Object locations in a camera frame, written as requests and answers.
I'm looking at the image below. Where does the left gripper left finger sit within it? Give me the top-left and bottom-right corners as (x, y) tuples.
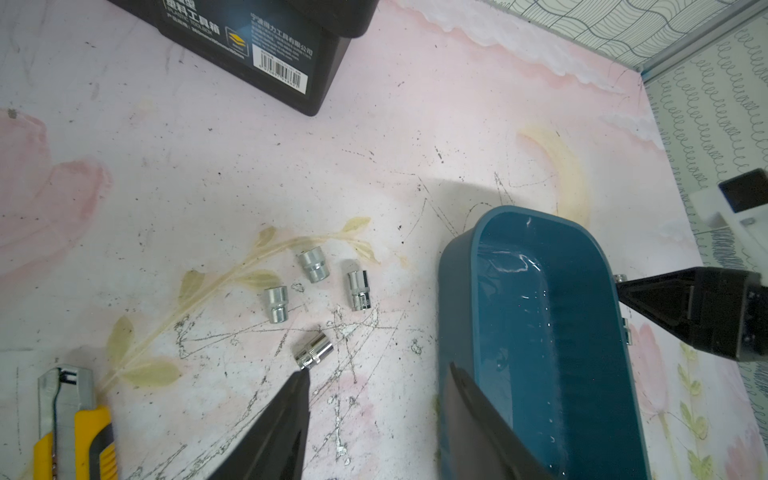
(210, 370), (310, 480)

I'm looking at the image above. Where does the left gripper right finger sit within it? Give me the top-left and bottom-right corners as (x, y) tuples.
(442, 364), (552, 480)

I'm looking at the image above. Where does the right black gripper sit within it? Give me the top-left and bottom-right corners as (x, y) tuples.
(616, 267), (767, 362)

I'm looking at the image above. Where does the silver square socket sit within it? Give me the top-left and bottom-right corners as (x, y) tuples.
(293, 331), (334, 370)

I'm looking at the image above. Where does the teal plastic storage tray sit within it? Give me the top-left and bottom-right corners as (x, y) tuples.
(438, 206), (651, 479)

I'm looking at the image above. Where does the yellow utility knife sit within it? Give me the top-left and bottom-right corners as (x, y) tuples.
(33, 365), (118, 480)

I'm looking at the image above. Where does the yellow black toolbox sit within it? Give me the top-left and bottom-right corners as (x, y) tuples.
(117, 0), (378, 116)

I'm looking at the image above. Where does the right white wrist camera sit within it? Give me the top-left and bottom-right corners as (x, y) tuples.
(689, 168), (767, 284)

